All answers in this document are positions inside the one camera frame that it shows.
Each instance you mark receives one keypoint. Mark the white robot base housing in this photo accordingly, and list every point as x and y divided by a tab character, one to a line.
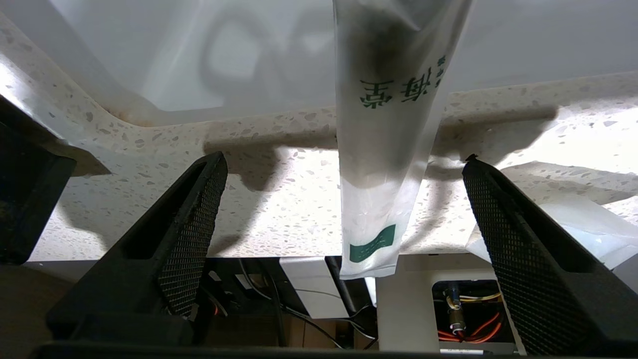
406	309

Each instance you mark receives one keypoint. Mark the small white packet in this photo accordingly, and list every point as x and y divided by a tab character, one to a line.
588	224

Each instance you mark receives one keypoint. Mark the white sink basin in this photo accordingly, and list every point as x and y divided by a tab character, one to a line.
199	50

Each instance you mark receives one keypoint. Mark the toothbrush packet dark bristles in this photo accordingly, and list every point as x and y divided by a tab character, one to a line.
389	149

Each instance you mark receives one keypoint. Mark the black box drawer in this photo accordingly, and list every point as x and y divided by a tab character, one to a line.
25	199

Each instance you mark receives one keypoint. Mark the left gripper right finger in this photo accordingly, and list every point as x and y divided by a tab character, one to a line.
543	279

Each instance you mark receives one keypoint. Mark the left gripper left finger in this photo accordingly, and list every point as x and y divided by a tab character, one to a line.
144	279

